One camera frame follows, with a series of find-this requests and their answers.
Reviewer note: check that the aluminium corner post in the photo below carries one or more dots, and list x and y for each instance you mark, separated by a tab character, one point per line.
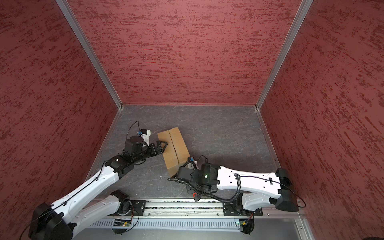
291	35
81	36

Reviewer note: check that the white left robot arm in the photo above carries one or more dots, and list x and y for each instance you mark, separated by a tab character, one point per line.
66	217

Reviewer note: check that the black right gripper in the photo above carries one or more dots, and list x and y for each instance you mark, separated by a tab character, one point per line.
191	189

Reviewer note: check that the left aluminium corner post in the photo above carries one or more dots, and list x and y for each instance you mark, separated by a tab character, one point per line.
81	36

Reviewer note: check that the brown cardboard express box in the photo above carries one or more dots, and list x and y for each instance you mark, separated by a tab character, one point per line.
176	152

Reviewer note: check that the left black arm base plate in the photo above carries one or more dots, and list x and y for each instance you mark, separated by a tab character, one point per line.
136	207

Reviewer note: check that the aluminium front rail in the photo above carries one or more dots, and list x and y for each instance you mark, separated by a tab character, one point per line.
204	209

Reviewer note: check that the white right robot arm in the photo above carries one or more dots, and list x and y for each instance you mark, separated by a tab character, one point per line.
241	193

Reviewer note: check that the white slotted cable duct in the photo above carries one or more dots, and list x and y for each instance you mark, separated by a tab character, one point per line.
229	225

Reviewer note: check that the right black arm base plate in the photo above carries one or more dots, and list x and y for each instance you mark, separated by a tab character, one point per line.
235	209

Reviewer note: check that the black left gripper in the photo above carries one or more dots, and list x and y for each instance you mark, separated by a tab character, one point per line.
155	152

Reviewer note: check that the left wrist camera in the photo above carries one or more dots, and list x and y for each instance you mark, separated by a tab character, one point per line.
145	134

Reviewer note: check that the right aluminium corner post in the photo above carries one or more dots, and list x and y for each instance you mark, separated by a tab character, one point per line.
291	35

